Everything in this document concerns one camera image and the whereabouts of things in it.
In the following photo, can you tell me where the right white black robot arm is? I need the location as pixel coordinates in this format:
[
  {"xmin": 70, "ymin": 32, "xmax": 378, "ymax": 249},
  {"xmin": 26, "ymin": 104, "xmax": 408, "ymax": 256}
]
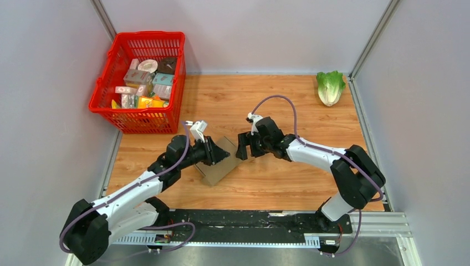
[{"xmin": 236, "ymin": 114, "xmax": 386, "ymax": 232}]

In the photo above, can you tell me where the orange yellow snack packet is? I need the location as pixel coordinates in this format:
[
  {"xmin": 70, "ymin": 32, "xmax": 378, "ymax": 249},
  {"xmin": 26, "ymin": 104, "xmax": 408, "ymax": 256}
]
[{"xmin": 136, "ymin": 96, "xmax": 169, "ymax": 109}]

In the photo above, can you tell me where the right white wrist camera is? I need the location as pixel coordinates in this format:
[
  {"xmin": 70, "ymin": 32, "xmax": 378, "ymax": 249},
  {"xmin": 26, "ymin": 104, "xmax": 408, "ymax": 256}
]
[{"xmin": 246, "ymin": 112, "xmax": 263, "ymax": 135}]

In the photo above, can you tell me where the white perforated cable tray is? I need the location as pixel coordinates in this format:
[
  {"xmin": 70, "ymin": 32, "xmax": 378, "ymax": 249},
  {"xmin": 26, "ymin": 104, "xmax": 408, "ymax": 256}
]
[{"xmin": 114, "ymin": 234, "xmax": 321, "ymax": 247}]

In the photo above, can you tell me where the dark brown round item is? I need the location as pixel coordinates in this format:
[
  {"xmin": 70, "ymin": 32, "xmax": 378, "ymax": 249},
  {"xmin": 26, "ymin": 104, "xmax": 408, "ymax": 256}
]
[{"xmin": 157, "ymin": 57, "xmax": 177, "ymax": 75}]

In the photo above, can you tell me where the brown cardboard paper box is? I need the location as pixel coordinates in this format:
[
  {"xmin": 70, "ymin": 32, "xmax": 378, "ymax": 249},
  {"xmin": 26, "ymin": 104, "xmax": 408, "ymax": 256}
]
[{"xmin": 195, "ymin": 136, "xmax": 243, "ymax": 186}]

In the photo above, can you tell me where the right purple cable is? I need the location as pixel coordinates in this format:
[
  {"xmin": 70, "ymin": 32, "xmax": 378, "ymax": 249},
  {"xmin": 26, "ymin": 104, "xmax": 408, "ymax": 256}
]
[{"xmin": 249, "ymin": 95, "xmax": 385, "ymax": 214}]

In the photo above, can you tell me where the pink grey carton box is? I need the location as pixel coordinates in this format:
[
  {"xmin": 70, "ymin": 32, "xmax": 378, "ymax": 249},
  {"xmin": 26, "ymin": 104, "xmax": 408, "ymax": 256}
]
[{"xmin": 123, "ymin": 69, "xmax": 152, "ymax": 85}]

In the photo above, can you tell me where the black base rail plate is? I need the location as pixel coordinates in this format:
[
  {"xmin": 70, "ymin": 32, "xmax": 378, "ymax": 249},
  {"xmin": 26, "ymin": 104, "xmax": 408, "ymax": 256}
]
[{"xmin": 155, "ymin": 209, "xmax": 353, "ymax": 244}]

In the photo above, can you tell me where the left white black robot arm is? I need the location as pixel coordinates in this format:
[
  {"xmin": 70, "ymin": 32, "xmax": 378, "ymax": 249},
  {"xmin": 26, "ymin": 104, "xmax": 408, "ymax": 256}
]
[{"xmin": 59, "ymin": 135, "xmax": 230, "ymax": 265}]

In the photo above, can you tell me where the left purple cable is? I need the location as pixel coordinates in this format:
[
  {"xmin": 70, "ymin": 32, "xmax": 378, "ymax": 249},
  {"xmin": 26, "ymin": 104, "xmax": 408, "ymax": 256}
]
[{"xmin": 59, "ymin": 121, "xmax": 192, "ymax": 254}]

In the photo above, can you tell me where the green lettuce head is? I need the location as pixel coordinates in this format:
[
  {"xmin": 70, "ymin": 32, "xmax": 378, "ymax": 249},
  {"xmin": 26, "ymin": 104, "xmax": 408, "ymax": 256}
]
[{"xmin": 316, "ymin": 70, "xmax": 346, "ymax": 107}]

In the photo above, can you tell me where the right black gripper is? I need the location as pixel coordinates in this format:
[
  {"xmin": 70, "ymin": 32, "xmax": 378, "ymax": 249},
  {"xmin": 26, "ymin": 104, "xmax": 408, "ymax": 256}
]
[{"xmin": 236, "ymin": 130, "xmax": 272, "ymax": 160}]

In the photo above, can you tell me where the teal small box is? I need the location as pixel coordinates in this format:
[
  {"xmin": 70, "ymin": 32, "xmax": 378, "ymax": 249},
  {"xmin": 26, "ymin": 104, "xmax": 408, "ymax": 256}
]
[{"xmin": 152, "ymin": 73, "xmax": 175, "ymax": 86}]

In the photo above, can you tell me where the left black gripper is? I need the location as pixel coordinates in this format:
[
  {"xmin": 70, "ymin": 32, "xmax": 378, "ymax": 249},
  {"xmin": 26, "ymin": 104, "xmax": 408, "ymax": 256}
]
[{"xmin": 178, "ymin": 135, "xmax": 230, "ymax": 170}]

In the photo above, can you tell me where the red plastic shopping basket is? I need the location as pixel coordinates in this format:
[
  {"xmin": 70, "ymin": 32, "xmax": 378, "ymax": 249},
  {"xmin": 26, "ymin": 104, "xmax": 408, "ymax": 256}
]
[{"xmin": 89, "ymin": 31, "xmax": 186, "ymax": 134}]

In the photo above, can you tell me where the pink white small box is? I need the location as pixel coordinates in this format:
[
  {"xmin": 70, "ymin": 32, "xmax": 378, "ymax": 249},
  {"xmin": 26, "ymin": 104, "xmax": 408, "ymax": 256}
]
[{"xmin": 115, "ymin": 86, "xmax": 137, "ymax": 95}]

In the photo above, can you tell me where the purple cable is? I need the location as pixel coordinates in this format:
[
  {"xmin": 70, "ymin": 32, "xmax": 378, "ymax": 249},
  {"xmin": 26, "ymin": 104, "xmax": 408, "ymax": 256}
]
[
  {"xmin": 59, "ymin": 121, "xmax": 192, "ymax": 254},
  {"xmin": 249, "ymin": 95, "xmax": 385, "ymax": 214}
]

